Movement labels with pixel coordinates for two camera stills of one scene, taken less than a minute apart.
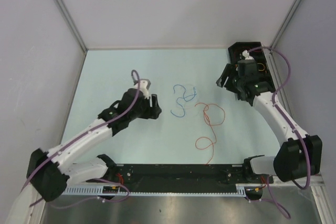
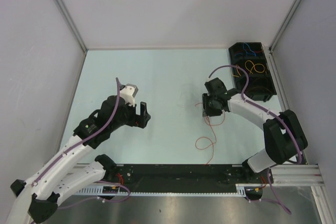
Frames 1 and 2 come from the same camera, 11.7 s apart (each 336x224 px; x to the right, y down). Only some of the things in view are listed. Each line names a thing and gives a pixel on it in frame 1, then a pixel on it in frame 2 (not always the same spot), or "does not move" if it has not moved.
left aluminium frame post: x=64 y=7 does not move
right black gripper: x=230 y=71 to x=207 y=111
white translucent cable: x=198 y=94 to x=179 y=95
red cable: x=210 y=125 does not move
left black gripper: x=151 y=112 to x=137 y=120
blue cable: x=184 y=97 to x=254 y=54
